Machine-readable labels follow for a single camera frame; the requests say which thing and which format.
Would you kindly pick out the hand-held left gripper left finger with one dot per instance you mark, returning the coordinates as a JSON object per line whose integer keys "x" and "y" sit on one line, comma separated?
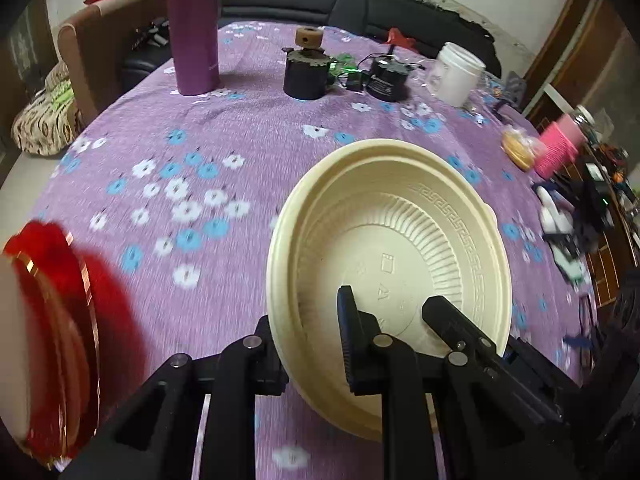
{"x": 235, "y": 385}

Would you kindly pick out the black leather sofa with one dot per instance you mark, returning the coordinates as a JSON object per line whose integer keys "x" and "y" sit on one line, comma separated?
{"x": 310, "y": 2}

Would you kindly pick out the red small object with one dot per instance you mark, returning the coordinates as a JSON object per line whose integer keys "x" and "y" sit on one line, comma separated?
{"x": 398, "y": 37}

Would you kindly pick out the purple tumbler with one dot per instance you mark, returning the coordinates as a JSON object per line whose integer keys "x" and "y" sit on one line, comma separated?
{"x": 192, "y": 35}

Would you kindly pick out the cream plastic bowl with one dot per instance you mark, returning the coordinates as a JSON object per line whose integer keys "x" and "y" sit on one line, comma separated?
{"x": 390, "y": 220}

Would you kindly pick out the red scalloped plate white label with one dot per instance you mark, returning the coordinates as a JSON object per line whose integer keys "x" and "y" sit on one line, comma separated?
{"x": 30, "y": 320}

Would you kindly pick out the black device with brown spool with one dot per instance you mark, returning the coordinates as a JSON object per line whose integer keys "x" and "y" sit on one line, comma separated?
{"x": 306, "y": 75}

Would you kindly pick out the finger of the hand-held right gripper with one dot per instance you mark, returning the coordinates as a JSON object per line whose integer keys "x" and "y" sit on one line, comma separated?
{"x": 455, "y": 322}
{"x": 540, "y": 370}

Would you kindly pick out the white plastic jar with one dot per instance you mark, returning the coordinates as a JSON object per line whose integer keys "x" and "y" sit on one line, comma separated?
{"x": 457, "y": 77}

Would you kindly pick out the green circuit board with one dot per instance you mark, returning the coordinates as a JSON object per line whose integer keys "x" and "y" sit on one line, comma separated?
{"x": 344, "y": 65}

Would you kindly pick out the black and white clutter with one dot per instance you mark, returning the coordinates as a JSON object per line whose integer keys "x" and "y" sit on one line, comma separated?
{"x": 575, "y": 220}

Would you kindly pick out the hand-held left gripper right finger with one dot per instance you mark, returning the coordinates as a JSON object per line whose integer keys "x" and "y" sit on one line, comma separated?
{"x": 400, "y": 395}

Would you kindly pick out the purple floral tablecloth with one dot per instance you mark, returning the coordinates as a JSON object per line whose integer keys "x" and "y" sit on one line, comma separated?
{"x": 200, "y": 150}

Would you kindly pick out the red scalloped plate gold rim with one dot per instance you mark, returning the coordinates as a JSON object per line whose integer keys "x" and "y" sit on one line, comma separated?
{"x": 82, "y": 360}

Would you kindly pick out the black cylindrical device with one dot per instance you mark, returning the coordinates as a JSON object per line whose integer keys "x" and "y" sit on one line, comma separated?
{"x": 387, "y": 80}

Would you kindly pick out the wooden door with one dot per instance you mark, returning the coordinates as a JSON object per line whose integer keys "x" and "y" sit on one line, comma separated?
{"x": 595, "y": 60}

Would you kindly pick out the round bread in bag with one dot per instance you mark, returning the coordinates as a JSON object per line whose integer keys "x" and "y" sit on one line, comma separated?
{"x": 520, "y": 152}

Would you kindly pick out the pink ribbed object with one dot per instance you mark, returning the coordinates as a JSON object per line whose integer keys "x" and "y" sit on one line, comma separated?
{"x": 557, "y": 147}

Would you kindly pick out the patterned brown blanket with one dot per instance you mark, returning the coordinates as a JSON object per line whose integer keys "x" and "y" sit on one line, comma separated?
{"x": 45, "y": 120}

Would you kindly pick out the small black adapter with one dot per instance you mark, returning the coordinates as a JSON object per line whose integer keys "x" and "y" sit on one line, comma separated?
{"x": 357, "y": 81}

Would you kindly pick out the brown armchair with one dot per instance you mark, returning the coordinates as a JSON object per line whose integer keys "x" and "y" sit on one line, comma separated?
{"x": 95, "y": 50}

